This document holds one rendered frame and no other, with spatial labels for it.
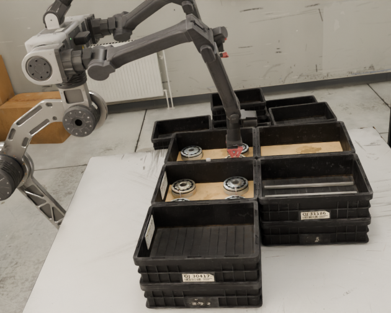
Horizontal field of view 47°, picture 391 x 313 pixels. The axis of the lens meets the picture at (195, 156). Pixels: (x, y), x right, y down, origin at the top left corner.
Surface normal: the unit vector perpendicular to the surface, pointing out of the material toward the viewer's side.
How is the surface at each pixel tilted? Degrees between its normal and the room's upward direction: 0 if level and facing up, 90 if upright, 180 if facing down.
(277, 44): 90
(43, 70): 90
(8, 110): 88
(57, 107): 90
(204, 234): 0
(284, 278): 0
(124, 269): 0
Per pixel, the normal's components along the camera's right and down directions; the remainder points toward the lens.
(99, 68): 0.04, 0.82
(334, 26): -0.01, 0.49
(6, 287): -0.13, -0.87
